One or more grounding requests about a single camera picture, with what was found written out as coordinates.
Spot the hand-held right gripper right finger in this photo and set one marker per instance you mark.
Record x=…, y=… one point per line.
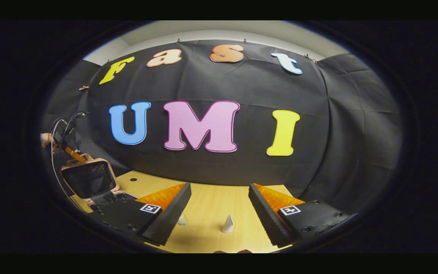
x=266, y=217

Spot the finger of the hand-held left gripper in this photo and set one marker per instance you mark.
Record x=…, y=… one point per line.
x=75, y=154

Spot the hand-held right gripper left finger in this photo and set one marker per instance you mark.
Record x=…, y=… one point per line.
x=169, y=217

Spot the white tube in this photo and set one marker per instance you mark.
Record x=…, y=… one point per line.
x=227, y=225

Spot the black backdrop cloth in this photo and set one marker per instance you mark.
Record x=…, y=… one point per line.
x=249, y=83

